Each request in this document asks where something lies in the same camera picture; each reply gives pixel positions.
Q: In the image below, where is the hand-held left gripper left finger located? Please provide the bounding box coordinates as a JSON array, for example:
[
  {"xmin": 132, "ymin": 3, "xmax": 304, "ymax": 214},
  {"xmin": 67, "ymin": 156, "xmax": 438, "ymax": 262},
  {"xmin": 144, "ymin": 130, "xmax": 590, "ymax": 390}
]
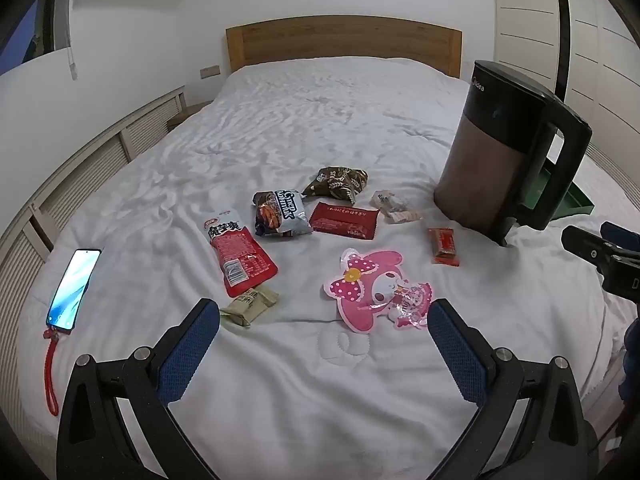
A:
[{"xmin": 56, "ymin": 298, "xmax": 221, "ymax": 480}]

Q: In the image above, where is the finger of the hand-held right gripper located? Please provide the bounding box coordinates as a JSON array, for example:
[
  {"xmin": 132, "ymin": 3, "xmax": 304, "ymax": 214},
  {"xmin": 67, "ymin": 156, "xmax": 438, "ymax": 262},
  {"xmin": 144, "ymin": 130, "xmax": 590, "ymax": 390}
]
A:
[
  {"xmin": 601, "ymin": 221, "xmax": 640, "ymax": 252},
  {"xmin": 561, "ymin": 225, "xmax": 640, "ymax": 274}
]

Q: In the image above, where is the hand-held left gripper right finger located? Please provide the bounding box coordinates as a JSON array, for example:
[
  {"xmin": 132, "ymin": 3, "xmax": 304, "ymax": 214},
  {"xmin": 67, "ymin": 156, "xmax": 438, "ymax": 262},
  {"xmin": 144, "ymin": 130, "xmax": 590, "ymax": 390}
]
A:
[{"xmin": 427, "ymin": 298, "xmax": 598, "ymax": 480}]

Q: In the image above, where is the green tray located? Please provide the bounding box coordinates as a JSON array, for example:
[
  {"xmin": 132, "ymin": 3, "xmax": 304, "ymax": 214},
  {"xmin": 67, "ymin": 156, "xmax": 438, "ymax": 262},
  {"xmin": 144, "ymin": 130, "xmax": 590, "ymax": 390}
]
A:
[{"xmin": 520, "ymin": 156, "xmax": 595, "ymax": 223}]

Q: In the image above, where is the small beige snack packet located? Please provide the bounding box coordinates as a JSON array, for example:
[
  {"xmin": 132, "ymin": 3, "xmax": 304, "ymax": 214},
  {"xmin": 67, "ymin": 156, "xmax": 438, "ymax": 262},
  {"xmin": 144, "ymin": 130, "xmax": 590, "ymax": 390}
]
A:
[{"xmin": 220, "ymin": 286, "xmax": 280, "ymax": 330}]

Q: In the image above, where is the small red snack bar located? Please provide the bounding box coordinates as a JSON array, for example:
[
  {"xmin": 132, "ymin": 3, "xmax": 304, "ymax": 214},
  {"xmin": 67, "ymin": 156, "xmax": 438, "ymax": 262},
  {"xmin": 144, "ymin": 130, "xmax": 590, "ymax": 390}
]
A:
[{"xmin": 428, "ymin": 228, "xmax": 461, "ymax": 266}]

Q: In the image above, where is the pink cartoon character snack packet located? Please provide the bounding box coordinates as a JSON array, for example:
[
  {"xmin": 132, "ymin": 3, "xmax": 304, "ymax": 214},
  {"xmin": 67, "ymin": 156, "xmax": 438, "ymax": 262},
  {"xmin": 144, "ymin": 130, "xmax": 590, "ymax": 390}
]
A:
[{"xmin": 322, "ymin": 247, "xmax": 435, "ymax": 333}]

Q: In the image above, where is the red konjac snack pouch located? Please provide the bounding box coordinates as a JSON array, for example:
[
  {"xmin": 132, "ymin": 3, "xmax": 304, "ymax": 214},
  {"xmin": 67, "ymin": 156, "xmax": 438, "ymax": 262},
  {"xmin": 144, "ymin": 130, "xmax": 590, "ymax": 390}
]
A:
[{"xmin": 202, "ymin": 208, "xmax": 279, "ymax": 298}]

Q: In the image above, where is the clear packet of pink snacks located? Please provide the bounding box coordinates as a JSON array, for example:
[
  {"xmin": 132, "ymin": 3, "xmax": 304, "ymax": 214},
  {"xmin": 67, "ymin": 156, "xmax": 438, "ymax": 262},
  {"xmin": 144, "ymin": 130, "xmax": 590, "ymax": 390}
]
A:
[{"xmin": 370, "ymin": 190, "xmax": 423, "ymax": 224}]

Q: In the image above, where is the black and white snack bag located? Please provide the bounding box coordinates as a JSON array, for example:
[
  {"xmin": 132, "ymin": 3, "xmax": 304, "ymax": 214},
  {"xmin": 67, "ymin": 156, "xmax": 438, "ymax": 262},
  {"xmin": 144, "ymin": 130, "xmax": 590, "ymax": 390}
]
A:
[{"xmin": 251, "ymin": 189, "xmax": 321, "ymax": 237}]

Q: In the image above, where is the dark red snack packet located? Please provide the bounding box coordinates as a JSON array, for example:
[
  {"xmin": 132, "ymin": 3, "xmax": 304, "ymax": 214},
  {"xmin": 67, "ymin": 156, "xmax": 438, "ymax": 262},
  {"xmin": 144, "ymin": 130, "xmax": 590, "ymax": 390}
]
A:
[{"xmin": 308, "ymin": 201, "xmax": 381, "ymax": 240}]

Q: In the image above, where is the brown snack packet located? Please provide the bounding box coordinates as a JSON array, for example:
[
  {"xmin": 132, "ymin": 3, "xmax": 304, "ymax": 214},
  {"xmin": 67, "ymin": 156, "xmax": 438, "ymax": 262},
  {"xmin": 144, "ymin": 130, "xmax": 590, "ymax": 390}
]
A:
[{"xmin": 302, "ymin": 166, "xmax": 370, "ymax": 206}]

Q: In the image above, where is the brown and black electric kettle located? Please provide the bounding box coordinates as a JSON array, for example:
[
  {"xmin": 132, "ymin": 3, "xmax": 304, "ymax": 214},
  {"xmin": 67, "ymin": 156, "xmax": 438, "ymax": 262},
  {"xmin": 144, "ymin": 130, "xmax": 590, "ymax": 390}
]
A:
[{"xmin": 434, "ymin": 60, "xmax": 593, "ymax": 247}]

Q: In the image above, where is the smartphone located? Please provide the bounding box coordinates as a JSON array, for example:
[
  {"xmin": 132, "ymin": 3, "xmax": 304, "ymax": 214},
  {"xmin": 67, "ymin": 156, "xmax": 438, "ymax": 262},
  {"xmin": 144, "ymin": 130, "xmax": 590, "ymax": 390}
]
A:
[{"xmin": 46, "ymin": 248, "xmax": 103, "ymax": 333}]

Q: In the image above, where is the white slatted radiator cover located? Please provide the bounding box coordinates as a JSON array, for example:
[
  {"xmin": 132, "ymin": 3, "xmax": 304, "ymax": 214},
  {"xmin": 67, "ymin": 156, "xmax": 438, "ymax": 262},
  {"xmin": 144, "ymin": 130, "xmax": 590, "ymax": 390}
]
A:
[{"xmin": 0, "ymin": 85, "xmax": 188, "ymax": 281}]

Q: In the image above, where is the white wardrobe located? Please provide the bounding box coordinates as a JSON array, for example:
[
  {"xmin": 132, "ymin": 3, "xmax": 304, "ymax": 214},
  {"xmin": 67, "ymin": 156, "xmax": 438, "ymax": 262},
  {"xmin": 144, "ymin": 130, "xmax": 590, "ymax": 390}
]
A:
[{"xmin": 492, "ymin": 0, "xmax": 640, "ymax": 161}]

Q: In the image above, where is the wooden headboard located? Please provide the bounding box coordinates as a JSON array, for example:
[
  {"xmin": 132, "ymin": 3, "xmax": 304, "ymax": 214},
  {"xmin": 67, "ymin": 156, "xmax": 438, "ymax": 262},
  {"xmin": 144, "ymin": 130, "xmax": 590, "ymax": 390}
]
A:
[{"xmin": 226, "ymin": 16, "xmax": 463, "ymax": 79}]

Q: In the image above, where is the window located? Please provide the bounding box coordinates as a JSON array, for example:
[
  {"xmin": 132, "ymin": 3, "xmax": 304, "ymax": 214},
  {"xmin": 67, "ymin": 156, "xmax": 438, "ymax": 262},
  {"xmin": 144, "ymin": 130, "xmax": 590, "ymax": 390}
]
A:
[{"xmin": 0, "ymin": 0, "xmax": 76, "ymax": 76}]

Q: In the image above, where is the red phone strap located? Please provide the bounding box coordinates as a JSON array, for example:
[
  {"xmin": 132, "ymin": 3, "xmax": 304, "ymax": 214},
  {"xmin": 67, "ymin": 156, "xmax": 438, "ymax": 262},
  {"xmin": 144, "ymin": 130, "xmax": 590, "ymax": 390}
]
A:
[{"xmin": 42, "ymin": 327, "xmax": 63, "ymax": 417}]

